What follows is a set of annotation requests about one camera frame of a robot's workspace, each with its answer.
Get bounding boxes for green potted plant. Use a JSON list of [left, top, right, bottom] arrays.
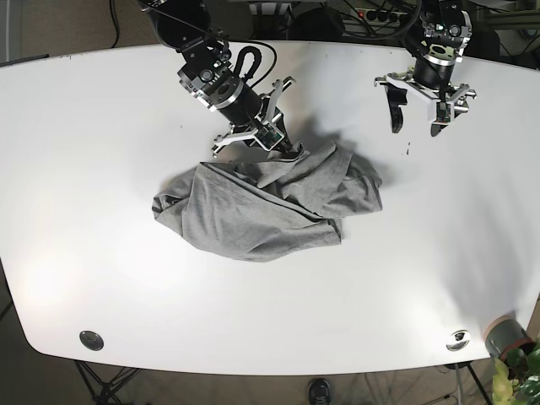
[[492, 342, 539, 405]]

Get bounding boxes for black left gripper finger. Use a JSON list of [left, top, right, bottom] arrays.
[[386, 86, 408, 132], [430, 105, 453, 138]]

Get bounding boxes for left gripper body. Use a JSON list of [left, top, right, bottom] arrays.
[[374, 21, 477, 127]]

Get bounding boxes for left metal table grommet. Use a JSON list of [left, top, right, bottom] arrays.
[[79, 331, 104, 351]]

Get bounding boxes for right metal table grommet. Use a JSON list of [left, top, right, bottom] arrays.
[[445, 330, 471, 352]]

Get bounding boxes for metal table grommet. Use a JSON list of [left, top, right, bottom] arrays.
[[79, 331, 104, 351], [445, 330, 471, 352]]

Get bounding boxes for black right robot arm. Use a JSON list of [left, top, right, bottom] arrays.
[[138, 1, 294, 156]]

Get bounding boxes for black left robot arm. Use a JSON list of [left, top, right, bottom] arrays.
[[340, 1, 478, 137]]

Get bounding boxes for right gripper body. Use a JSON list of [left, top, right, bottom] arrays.
[[178, 46, 294, 156]]

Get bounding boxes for grey printed T-shirt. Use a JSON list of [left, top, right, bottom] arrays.
[[152, 142, 382, 262]]

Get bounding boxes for grey plant pot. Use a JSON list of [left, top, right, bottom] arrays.
[[483, 316, 536, 362]]

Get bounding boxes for person's dark shoes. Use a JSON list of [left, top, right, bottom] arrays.
[[307, 378, 332, 405]]

